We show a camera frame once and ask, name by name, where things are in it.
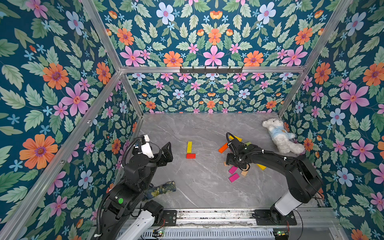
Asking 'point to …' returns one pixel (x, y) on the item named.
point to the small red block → (191, 156)
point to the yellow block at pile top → (240, 139)
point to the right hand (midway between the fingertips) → (233, 161)
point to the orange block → (223, 148)
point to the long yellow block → (189, 147)
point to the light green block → (248, 143)
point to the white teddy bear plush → (281, 138)
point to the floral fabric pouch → (166, 188)
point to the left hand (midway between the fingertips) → (164, 145)
